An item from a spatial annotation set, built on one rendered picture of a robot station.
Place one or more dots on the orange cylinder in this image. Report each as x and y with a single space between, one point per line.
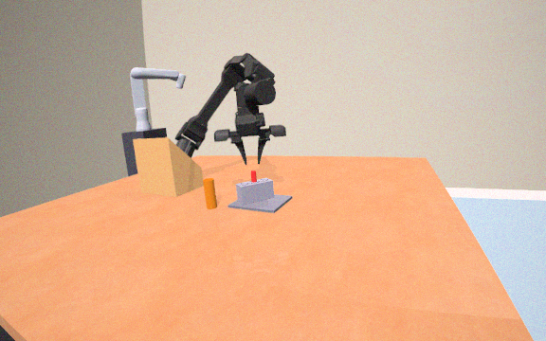
210 194

